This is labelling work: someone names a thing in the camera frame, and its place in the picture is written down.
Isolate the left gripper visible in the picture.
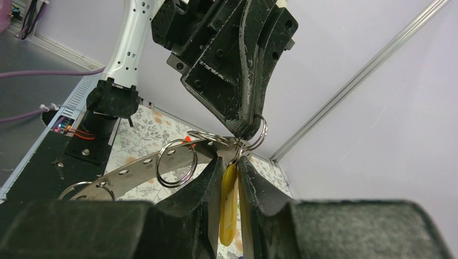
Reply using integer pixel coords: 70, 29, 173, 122
151, 1, 299, 138

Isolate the floral table mat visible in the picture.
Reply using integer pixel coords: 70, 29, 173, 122
104, 104, 294, 259

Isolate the yellow key tag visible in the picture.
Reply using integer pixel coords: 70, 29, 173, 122
219, 164, 238, 247

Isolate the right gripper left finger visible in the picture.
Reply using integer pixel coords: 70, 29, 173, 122
1, 157, 224, 258

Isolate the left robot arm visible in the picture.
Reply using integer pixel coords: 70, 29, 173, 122
86, 1, 299, 140

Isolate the large silver keyring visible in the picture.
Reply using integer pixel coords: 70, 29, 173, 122
58, 115, 268, 201

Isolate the red curved block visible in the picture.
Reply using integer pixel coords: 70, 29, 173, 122
182, 135, 196, 148

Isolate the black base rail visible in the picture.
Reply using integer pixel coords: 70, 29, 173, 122
0, 75, 120, 205

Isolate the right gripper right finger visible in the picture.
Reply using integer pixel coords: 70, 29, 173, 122
238, 157, 452, 258

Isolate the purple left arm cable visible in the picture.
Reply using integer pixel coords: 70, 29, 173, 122
0, 66, 106, 125

